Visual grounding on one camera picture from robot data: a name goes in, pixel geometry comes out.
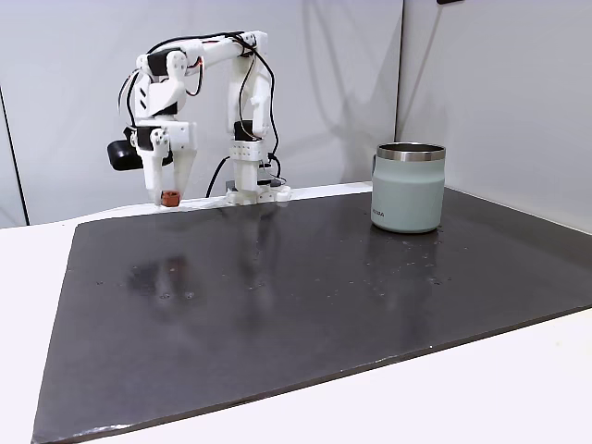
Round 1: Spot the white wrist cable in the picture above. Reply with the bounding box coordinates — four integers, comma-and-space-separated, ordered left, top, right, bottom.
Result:
115, 68, 140, 126

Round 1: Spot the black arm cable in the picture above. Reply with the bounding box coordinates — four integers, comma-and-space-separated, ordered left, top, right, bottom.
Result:
233, 30, 281, 186

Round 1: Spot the pale green steel-rimmed cup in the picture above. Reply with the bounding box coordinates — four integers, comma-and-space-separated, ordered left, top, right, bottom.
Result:
369, 142, 448, 234

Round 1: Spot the black power cable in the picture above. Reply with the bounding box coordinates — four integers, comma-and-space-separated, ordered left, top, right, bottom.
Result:
205, 155, 232, 198

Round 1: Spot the black oval camera box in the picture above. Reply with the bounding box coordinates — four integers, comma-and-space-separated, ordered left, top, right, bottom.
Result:
106, 127, 142, 173

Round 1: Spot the thin black wall strip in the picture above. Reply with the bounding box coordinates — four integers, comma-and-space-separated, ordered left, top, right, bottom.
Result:
0, 86, 30, 227

